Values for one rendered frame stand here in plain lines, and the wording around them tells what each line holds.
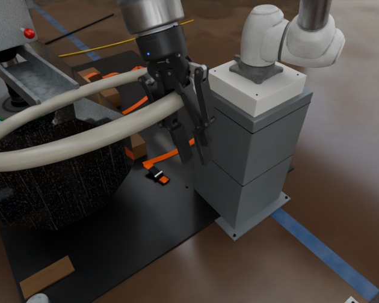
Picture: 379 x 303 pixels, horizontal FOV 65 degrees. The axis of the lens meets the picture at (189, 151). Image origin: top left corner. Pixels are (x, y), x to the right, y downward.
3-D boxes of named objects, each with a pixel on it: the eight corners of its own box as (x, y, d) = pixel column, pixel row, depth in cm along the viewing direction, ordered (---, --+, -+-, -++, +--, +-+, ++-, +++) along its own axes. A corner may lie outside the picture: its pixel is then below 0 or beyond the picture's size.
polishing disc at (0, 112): (-6, 97, 124) (-8, 94, 123) (48, 85, 131) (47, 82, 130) (-5, 125, 110) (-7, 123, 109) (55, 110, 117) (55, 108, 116)
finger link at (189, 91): (177, 64, 50) (184, 61, 49) (206, 123, 53) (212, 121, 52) (163, 71, 47) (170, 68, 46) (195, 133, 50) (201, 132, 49)
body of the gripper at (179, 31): (193, 18, 46) (207, 77, 50) (152, 29, 51) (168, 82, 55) (164, 29, 41) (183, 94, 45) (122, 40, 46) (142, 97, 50)
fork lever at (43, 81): (-45, 47, 115) (-53, 34, 111) (7, 33, 125) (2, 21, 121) (28, 122, 77) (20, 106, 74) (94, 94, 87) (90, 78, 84)
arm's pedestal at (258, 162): (236, 156, 223) (252, 54, 168) (290, 199, 194) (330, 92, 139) (182, 187, 201) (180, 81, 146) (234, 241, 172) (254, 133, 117)
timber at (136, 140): (147, 154, 223) (145, 142, 214) (132, 160, 218) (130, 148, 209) (129, 133, 241) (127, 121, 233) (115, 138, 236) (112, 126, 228)
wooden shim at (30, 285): (25, 300, 147) (24, 299, 146) (20, 284, 153) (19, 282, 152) (75, 270, 158) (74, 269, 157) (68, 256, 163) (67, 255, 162)
